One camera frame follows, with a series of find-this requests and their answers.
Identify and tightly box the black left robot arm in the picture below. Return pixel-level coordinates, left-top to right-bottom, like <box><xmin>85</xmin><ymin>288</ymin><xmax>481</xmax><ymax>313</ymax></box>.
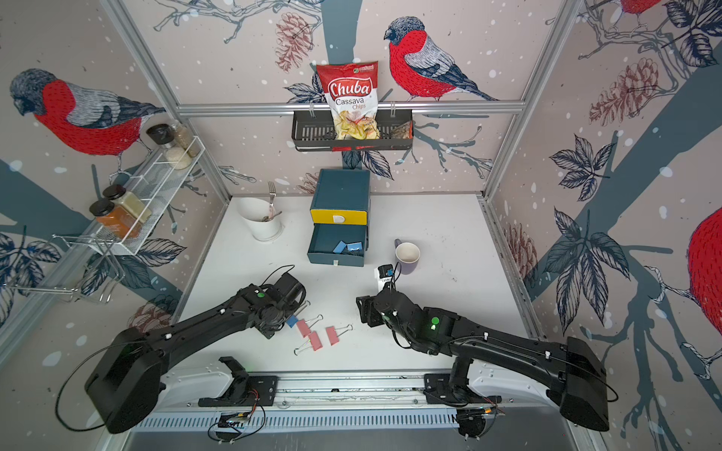
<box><xmin>85</xmin><ymin>272</ymin><xmax>306</xmax><ymax>434</ymax></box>

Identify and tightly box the Chuba cassava chips bag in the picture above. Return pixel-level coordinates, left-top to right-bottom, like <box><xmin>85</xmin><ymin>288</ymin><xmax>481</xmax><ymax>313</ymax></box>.
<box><xmin>317</xmin><ymin>61</ymin><xmax>381</xmax><ymax>140</ymax></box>

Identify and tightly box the metal fork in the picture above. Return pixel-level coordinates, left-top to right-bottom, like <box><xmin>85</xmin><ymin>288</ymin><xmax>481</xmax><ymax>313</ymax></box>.
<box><xmin>264</xmin><ymin>182</ymin><xmax>276</xmax><ymax>222</ymax></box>

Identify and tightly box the yellow spice jar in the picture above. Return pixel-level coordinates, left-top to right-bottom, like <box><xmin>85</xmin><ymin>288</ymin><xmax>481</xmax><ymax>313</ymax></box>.
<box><xmin>103</xmin><ymin>184</ymin><xmax>152</xmax><ymax>225</ymax></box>

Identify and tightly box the small circuit board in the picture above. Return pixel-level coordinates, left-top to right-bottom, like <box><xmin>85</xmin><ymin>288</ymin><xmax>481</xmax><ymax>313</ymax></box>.
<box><xmin>216</xmin><ymin>412</ymin><xmax>254</xmax><ymax>430</ymax></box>

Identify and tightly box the orange spice jar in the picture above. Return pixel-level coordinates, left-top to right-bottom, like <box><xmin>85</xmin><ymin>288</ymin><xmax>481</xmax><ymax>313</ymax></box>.
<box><xmin>89</xmin><ymin>198</ymin><xmax>141</xmax><ymax>240</ymax></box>

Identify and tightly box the white utensil cup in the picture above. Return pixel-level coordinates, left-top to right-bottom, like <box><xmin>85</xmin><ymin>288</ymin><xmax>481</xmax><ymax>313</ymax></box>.
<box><xmin>233</xmin><ymin>197</ymin><xmax>283</xmax><ymax>242</ymax></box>

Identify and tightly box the white wire spice shelf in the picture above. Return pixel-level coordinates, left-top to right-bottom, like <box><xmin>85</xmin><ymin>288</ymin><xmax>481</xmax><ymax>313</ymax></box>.
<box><xmin>60</xmin><ymin>135</ymin><xmax>206</xmax><ymax>256</ymax></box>

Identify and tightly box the teal drawer cabinet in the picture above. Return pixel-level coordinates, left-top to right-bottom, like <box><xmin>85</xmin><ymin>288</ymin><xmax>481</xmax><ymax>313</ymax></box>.
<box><xmin>309</xmin><ymin>168</ymin><xmax>370</xmax><ymax>215</ymax></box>

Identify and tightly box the yellow drawer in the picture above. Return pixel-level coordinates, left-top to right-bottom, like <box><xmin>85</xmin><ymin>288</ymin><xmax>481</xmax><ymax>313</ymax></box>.
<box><xmin>310</xmin><ymin>209</ymin><xmax>369</xmax><ymax>226</ymax></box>

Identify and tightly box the purple ceramic mug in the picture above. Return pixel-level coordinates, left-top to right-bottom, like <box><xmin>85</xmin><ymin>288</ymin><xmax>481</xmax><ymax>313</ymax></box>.
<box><xmin>394</xmin><ymin>239</ymin><xmax>421</xmax><ymax>275</ymax></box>

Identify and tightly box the aluminium horizontal rail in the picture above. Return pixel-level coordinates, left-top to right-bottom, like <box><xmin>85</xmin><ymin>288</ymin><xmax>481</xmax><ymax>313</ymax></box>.
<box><xmin>176</xmin><ymin>100</ymin><xmax>526</xmax><ymax>118</ymax></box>

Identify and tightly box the black wire basket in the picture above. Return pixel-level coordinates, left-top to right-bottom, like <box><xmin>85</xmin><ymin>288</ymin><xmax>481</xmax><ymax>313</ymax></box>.
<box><xmin>291</xmin><ymin>110</ymin><xmax>414</xmax><ymax>151</ymax></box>

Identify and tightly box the black lid spice jar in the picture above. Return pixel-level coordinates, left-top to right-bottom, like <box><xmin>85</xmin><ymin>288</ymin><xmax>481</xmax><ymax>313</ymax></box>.
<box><xmin>147</xmin><ymin>123</ymin><xmax>192</xmax><ymax>170</ymax></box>

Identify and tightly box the pink binder clip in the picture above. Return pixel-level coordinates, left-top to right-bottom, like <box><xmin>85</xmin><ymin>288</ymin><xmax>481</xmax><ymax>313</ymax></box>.
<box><xmin>325</xmin><ymin>324</ymin><xmax>353</xmax><ymax>346</ymax></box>
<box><xmin>293</xmin><ymin>331</ymin><xmax>323</xmax><ymax>356</ymax></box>
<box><xmin>295</xmin><ymin>314</ymin><xmax>323</xmax><ymax>338</ymax></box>

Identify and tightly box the teal drawer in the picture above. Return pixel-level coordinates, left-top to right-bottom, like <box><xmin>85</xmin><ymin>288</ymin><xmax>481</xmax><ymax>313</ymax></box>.
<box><xmin>306</xmin><ymin>224</ymin><xmax>369</xmax><ymax>267</ymax></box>

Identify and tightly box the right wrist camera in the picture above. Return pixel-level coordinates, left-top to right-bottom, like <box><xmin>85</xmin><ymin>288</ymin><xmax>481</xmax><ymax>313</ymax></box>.
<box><xmin>375</xmin><ymin>264</ymin><xmax>395</xmax><ymax>291</ymax></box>

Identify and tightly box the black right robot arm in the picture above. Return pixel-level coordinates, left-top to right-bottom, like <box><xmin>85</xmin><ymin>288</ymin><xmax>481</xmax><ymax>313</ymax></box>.
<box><xmin>355</xmin><ymin>288</ymin><xmax>611</xmax><ymax>432</ymax></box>

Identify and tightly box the blue binder clip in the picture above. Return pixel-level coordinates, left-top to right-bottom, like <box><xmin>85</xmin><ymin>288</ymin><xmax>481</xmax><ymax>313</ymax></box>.
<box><xmin>346</xmin><ymin>242</ymin><xmax>364</xmax><ymax>253</ymax></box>
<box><xmin>333</xmin><ymin>241</ymin><xmax>347</xmax><ymax>254</ymax></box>
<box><xmin>286</xmin><ymin>315</ymin><xmax>299</xmax><ymax>328</ymax></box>

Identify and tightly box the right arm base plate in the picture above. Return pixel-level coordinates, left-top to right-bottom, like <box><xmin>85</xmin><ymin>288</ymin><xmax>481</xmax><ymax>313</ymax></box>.
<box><xmin>422</xmin><ymin>373</ymin><xmax>502</xmax><ymax>408</ymax></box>

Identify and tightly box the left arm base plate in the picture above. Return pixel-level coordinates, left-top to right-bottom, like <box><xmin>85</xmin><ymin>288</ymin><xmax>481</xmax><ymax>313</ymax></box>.
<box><xmin>197</xmin><ymin>356</ymin><xmax>279</xmax><ymax>408</ymax></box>

